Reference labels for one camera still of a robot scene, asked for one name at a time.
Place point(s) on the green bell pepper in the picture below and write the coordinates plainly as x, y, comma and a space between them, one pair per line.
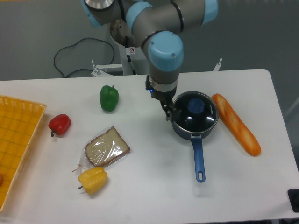
109, 97

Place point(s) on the glass lid blue knob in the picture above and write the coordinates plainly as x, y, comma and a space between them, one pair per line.
197, 112

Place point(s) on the yellow plastic basket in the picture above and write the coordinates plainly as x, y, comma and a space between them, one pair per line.
19, 121

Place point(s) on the yellow bell pepper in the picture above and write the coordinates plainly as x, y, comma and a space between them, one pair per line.
93, 179

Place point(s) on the red bell pepper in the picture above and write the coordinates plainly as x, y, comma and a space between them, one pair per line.
59, 125

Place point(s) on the orange baguette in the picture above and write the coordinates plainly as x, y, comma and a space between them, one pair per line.
236, 126

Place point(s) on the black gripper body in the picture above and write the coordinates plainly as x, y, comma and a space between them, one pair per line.
162, 92

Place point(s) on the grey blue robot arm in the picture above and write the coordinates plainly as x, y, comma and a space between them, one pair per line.
155, 30

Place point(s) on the bread slice in plastic bag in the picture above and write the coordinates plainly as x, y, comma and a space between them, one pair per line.
103, 150

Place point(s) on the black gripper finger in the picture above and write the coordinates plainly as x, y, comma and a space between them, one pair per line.
173, 114

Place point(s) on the blue saucepan with handle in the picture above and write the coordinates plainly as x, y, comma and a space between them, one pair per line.
197, 144

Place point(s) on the black object at table corner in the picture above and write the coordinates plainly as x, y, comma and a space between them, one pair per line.
293, 195

